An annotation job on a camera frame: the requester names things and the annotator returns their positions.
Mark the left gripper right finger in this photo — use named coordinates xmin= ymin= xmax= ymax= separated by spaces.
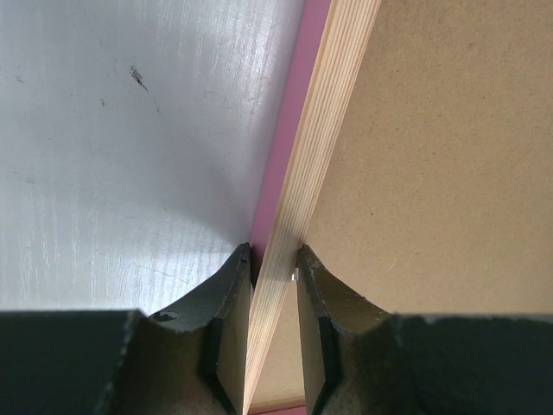
xmin=297 ymin=246 xmax=552 ymax=414

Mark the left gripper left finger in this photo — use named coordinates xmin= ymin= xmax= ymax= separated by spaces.
xmin=1 ymin=244 xmax=251 ymax=414

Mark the brown cardboard backing board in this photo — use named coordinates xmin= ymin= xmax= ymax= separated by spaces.
xmin=250 ymin=0 xmax=553 ymax=412

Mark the pink picture frame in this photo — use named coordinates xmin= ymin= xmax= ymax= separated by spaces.
xmin=241 ymin=1 xmax=380 ymax=413

